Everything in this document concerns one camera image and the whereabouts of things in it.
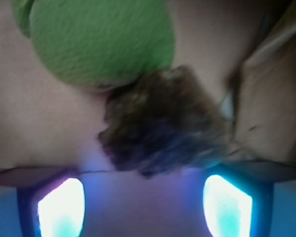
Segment green plush toy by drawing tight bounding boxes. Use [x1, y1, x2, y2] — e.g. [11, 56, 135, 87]
[10, 0, 175, 90]

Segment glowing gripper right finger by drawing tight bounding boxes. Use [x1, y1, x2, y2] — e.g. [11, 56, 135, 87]
[201, 163, 273, 237]

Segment brown grey rock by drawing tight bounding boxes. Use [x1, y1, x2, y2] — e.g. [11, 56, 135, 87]
[98, 65, 229, 178]

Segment brown paper bag tray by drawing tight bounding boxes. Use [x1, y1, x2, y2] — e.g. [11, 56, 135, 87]
[0, 0, 296, 188]

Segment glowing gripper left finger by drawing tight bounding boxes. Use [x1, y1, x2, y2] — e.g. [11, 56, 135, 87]
[17, 169, 85, 237]

